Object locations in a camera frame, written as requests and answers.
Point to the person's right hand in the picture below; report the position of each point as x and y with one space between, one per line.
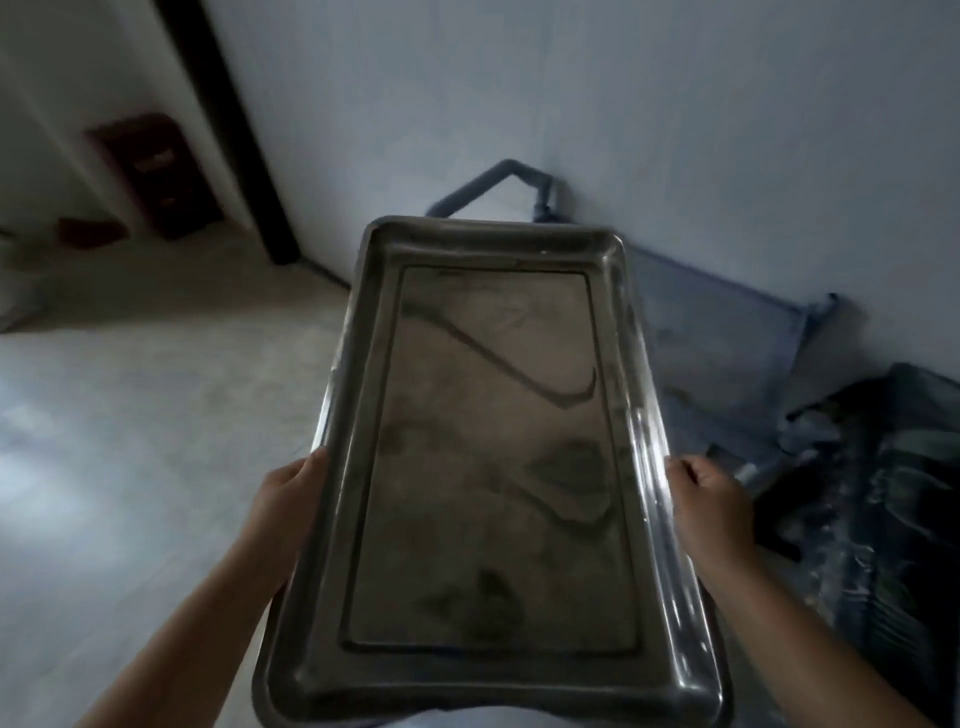
716 517

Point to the person's left hand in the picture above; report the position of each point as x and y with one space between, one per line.
281 517

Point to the person's right thumb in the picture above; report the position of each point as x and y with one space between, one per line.
686 472

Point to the person's left thumb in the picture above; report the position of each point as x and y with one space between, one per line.
311 469

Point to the stainless steel rectangular tray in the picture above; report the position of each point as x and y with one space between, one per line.
480 480

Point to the person's right forearm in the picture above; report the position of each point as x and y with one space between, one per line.
802 652

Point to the person's left forearm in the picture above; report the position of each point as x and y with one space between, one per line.
180 637

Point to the dark patterned blanket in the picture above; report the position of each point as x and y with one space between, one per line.
862 517

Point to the dark red wooden cabinet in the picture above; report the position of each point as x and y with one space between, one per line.
154 176

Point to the blue metal bed frame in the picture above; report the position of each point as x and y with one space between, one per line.
675 300

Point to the black door frame post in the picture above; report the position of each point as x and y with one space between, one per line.
232 135

